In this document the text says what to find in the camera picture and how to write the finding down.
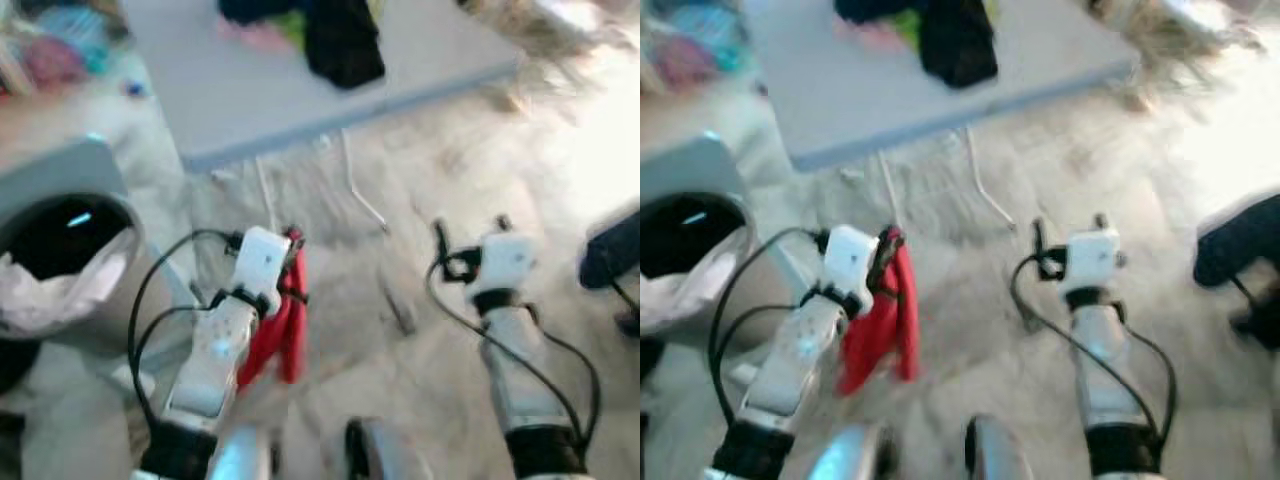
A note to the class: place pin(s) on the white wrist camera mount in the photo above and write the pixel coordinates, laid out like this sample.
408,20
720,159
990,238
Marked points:
850,257
262,258
1092,258
508,260

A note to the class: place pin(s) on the black crumpled cloth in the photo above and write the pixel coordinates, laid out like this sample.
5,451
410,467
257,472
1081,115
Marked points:
958,50
345,50

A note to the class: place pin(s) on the black rounded object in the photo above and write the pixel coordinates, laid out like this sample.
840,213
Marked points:
1235,240
610,250

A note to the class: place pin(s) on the silver robot leg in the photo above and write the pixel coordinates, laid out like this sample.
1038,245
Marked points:
845,455
240,455
1000,455
390,455

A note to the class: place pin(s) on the green cloth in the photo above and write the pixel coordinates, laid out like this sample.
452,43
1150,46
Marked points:
293,28
907,28

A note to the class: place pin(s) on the red cloth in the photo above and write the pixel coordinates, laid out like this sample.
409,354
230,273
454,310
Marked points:
880,340
285,340

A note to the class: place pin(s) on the white crumpled cloth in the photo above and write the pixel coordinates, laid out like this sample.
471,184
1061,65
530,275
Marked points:
690,300
60,300

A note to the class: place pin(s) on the beige fluffy rug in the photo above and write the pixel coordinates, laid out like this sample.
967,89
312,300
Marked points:
1160,45
540,45

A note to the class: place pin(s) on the silver left robot leg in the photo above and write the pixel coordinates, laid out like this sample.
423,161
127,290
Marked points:
240,455
845,455

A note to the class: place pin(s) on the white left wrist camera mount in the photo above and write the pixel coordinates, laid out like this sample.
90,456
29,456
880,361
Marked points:
262,258
850,257

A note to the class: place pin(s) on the grey top-load washing machine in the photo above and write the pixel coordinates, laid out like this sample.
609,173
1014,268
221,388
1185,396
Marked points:
690,165
60,170

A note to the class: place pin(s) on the small blue object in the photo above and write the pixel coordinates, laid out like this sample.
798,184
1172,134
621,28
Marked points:
135,89

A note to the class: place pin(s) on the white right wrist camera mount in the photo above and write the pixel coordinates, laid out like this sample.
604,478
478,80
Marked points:
1092,258
508,260

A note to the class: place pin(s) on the pink cloth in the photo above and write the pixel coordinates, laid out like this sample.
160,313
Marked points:
865,36
250,38

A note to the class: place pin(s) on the dark blue cloth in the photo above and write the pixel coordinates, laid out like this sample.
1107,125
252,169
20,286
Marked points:
870,10
255,10

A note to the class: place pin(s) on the pink and teal clothes pile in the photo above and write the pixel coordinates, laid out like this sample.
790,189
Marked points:
60,50
690,50

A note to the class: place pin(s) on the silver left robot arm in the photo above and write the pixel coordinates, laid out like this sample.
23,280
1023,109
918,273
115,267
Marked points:
215,350
800,350

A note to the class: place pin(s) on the grey folding table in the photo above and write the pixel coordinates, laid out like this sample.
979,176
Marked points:
250,100
870,100

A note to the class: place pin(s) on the silver right robot leg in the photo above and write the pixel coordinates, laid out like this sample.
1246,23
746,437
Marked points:
1000,455
390,455

